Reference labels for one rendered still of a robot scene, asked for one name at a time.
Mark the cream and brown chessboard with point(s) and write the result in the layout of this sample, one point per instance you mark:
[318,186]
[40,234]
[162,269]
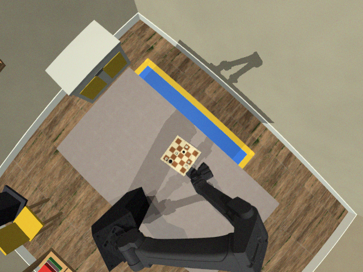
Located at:
[179,160]

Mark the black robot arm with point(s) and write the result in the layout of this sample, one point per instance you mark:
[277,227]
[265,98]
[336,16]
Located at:
[241,251]

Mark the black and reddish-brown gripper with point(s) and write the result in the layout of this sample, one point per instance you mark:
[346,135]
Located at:
[189,172]

